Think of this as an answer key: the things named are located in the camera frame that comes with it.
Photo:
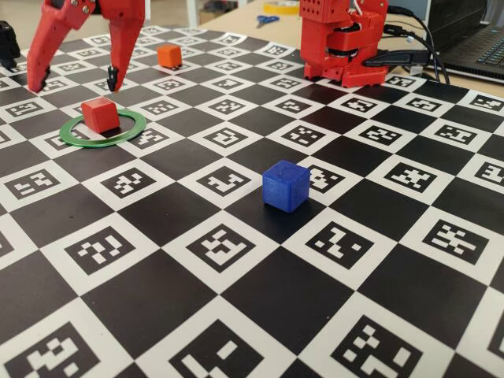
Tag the black laptop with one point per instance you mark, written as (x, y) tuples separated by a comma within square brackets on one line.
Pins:
[(464, 31)]

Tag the orange cube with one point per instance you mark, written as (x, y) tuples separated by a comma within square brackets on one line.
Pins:
[(169, 56)]

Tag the yellow tape roll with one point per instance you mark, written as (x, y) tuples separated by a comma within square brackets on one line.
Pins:
[(275, 7)]

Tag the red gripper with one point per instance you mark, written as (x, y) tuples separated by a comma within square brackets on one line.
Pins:
[(55, 29)]

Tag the blue cube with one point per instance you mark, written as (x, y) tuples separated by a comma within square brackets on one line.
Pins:
[(285, 187)]

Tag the black camera stand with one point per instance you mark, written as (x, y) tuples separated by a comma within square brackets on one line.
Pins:
[(8, 43)]

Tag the red cube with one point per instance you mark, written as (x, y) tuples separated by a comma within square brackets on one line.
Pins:
[(100, 116)]

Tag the black white marker checkerboard mat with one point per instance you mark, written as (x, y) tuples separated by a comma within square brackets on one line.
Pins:
[(256, 315)]

